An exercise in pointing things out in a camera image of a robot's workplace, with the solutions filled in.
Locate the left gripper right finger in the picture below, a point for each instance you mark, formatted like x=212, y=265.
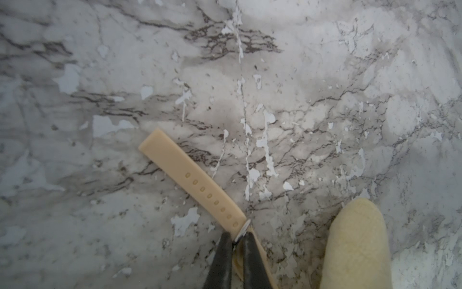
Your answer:
x=255, y=274

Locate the yellow cloth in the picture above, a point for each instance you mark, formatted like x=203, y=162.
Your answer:
x=357, y=252

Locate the wooden stick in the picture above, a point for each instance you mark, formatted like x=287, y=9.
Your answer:
x=171, y=159

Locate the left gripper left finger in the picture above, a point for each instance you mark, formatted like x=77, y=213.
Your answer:
x=220, y=273

